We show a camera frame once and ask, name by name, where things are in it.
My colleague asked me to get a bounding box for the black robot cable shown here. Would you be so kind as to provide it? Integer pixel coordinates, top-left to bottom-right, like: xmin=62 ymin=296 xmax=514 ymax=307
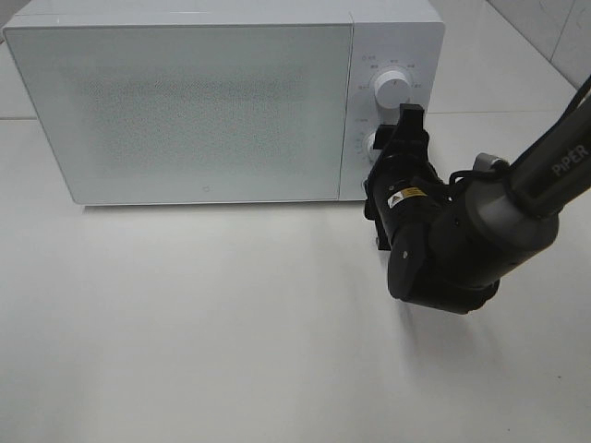
xmin=445 ymin=163 xmax=513 ymax=199

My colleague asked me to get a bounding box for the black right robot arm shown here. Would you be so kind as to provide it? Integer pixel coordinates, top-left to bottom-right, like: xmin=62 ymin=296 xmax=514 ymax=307
xmin=364 ymin=83 xmax=590 ymax=315

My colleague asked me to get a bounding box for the white round knob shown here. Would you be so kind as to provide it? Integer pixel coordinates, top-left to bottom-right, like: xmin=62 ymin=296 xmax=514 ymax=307
xmin=372 ymin=68 xmax=411 ymax=110
xmin=364 ymin=132 xmax=381 ymax=163

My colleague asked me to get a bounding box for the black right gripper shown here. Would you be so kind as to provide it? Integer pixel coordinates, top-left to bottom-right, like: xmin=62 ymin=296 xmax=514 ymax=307
xmin=364 ymin=103 xmax=437 ymax=251

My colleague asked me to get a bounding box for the white microwave oven body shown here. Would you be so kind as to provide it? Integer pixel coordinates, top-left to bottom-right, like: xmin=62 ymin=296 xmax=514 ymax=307
xmin=2 ymin=1 xmax=445 ymax=205

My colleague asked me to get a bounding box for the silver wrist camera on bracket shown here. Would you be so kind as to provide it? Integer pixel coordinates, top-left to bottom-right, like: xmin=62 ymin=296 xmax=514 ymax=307
xmin=473 ymin=152 xmax=510 ymax=173

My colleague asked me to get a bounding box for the white microwave door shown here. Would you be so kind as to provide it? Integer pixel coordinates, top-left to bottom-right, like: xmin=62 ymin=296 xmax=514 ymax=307
xmin=6 ymin=25 xmax=351 ymax=205

